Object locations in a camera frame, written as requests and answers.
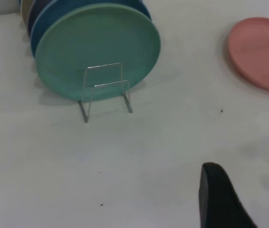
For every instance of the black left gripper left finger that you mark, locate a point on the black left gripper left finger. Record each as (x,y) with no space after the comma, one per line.
(217,202)

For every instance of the pink round plate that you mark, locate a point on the pink round plate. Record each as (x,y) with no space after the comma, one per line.
(258,52)

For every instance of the green round plate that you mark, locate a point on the green round plate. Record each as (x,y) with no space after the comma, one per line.
(96,47)

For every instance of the blue round plate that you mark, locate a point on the blue round plate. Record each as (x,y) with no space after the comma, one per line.
(40,31)

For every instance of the dark purple round plate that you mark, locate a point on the dark purple round plate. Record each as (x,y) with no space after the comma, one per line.
(35,14)

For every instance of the beige round plate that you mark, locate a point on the beige round plate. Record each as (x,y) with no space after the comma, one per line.
(26,12)

